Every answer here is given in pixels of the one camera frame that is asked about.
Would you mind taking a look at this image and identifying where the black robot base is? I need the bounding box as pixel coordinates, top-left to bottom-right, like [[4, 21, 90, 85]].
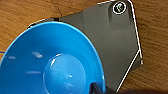
[[27, 0, 145, 93]]

